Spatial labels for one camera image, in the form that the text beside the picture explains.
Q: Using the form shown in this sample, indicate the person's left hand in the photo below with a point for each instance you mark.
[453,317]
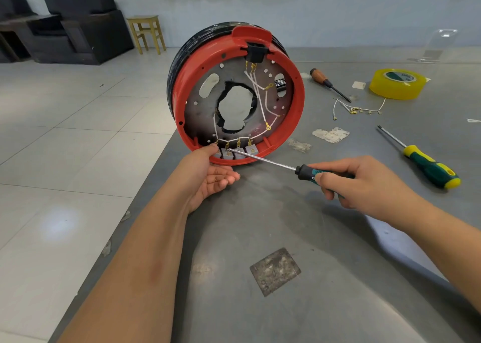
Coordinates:
[199,177]

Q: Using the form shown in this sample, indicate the person's right hand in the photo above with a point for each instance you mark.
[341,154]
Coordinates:
[372,192]

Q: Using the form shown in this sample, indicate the red round appliance base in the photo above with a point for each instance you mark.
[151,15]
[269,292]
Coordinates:
[192,68]

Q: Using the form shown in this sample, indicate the person's left forearm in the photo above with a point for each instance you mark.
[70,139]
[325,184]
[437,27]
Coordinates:
[135,279]

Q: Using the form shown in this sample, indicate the person's right forearm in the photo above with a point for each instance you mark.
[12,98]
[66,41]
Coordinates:
[451,245]

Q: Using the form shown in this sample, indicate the crumpled white tape piece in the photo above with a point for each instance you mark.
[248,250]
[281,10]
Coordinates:
[331,135]

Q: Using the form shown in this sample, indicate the yellow tape roll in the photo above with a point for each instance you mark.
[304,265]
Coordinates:
[380,91]

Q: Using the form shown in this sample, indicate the small wooden stool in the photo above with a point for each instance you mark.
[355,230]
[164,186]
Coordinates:
[146,20]

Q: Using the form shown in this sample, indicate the black armchair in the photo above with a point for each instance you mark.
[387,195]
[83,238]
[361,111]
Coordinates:
[86,20]

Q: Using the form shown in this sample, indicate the dark coffee table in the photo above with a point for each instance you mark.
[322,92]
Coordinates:
[22,22]

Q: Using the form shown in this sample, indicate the black sofa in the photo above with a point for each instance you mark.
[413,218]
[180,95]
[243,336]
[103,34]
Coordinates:
[15,1]

